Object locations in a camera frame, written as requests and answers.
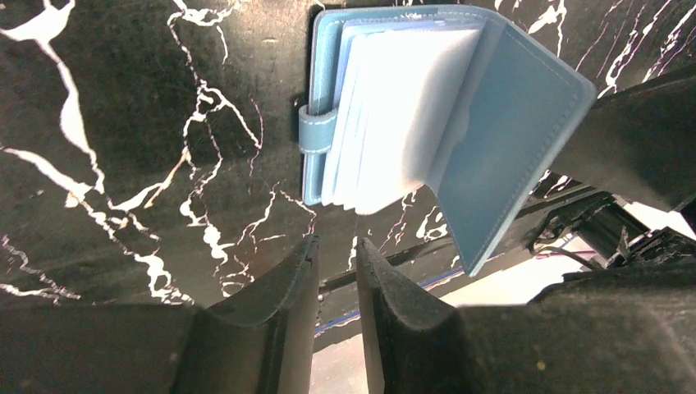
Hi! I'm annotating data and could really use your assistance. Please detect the blue card holder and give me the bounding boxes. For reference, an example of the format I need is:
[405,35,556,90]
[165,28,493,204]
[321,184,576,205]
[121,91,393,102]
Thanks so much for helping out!
[298,5,597,276]

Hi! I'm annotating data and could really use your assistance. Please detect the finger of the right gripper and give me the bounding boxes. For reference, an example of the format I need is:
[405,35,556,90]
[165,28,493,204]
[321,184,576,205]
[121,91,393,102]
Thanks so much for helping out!
[551,65,695,211]

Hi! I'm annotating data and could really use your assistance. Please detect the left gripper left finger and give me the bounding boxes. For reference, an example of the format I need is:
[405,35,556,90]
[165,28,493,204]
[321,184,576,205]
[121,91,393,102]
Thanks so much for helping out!
[1,235,319,393]

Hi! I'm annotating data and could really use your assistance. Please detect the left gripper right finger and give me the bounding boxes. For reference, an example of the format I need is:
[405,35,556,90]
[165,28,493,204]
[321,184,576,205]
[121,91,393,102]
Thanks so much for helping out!
[356,239,695,393]

